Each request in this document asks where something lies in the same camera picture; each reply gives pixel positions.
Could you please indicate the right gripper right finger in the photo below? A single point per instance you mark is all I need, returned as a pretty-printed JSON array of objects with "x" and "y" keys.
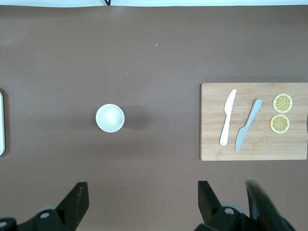
[{"x": 214, "y": 216}]

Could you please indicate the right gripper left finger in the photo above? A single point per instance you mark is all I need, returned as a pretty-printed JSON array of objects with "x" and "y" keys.
[{"x": 69, "y": 211}]

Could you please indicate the white plastic cup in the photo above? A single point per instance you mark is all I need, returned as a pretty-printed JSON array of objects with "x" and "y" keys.
[{"x": 110, "y": 118}]

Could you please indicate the bamboo cutting board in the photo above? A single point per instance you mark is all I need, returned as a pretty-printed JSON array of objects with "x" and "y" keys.
[{"x": 211, "y": 120}]

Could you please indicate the grey plastic knife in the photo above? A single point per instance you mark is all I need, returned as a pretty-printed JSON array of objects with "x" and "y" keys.
[{"x": 247, "y": 125}]

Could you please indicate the white plastic knife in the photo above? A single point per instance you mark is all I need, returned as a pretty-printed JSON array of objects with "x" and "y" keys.
[{"x": 227, "y": 118}]

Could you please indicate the white tray with bear print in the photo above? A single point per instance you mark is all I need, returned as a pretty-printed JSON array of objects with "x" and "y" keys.
[{"x": 1, "y": 125}]

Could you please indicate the yellow lemon slice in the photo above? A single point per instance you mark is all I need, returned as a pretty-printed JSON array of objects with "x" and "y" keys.
[
  {"x": 279, "y": 124},
  {"x": 282, "y": 103}
]

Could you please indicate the brown table cover sheet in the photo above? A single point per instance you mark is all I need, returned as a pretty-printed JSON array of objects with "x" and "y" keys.
[{"x": 154, "y": 60}]

